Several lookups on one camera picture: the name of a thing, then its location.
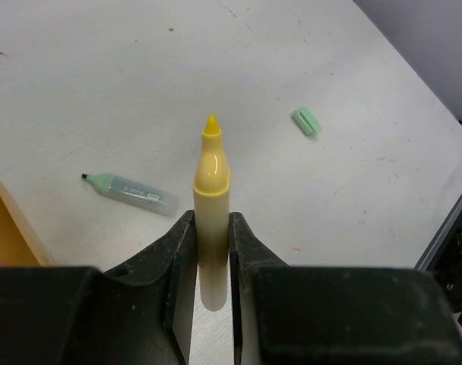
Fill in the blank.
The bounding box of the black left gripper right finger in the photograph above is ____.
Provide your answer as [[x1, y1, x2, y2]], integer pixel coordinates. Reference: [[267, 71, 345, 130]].
[[229, 213, 462, 364]]

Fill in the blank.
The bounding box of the green highlighter cap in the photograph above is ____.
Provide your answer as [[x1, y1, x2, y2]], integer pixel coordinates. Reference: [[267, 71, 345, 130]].
[[292, 107, 322, 137]]

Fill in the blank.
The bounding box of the yellow drawer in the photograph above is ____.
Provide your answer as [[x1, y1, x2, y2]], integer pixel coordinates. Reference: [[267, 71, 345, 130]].
[[0, 181, 55, 266]]

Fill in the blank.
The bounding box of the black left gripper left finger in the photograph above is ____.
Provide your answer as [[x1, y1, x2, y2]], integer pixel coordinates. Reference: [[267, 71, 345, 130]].
[[0, 211, 197, 364]]

